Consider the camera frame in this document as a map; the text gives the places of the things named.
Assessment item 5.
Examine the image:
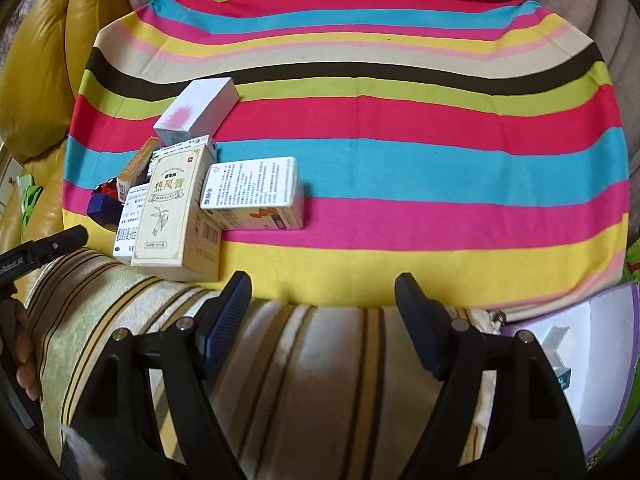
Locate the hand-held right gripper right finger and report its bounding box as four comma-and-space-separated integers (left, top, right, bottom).
394, 272, 588, 480

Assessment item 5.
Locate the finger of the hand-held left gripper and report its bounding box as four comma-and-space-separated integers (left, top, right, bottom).
22, 225, 89, 267

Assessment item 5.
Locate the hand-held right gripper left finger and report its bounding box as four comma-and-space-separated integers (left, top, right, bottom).
60, 270, 253, 480

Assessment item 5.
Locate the slim gold box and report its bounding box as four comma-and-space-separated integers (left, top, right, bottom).
117, 136, 162, 192

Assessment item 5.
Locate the purple cardboard box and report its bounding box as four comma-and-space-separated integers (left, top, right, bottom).
497, 280, 640, 461

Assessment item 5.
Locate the white box pink print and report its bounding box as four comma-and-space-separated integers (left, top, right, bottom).
152, 76, 240, 147

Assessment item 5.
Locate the person's left hand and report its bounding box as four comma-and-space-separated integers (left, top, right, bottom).
12, 305, 43, 402

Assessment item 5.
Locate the green cloth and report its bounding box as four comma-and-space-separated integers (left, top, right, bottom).
17, 172, 46, 226

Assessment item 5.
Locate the dark blue box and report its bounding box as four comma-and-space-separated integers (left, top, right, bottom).
86, 192, 126, 231

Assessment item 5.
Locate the red toy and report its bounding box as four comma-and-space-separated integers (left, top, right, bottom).
92, 177, 123, 201

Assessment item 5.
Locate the white text box dark logo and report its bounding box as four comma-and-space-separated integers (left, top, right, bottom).
112, 185, 151, 263

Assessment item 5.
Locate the beige gold striped cushion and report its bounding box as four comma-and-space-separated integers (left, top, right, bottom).
22, 247, 501, 480

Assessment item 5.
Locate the white box orange print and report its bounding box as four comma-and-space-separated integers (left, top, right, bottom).
200, 156, 306, 231

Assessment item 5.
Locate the white teal box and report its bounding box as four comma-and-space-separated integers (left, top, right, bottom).
542, 326, 573, 391

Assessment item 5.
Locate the white box blue edge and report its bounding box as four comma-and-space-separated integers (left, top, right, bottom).
155, 134, 219, 163

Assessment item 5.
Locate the yellow leather sofa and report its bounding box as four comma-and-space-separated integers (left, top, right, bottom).
0, 0, 131, 256

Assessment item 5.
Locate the multicolour striped cloth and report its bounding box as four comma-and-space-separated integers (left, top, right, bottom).
60, 0, 631, 311

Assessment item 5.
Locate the cartoon printed bag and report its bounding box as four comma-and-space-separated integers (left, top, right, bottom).
622, 240, 640, 286

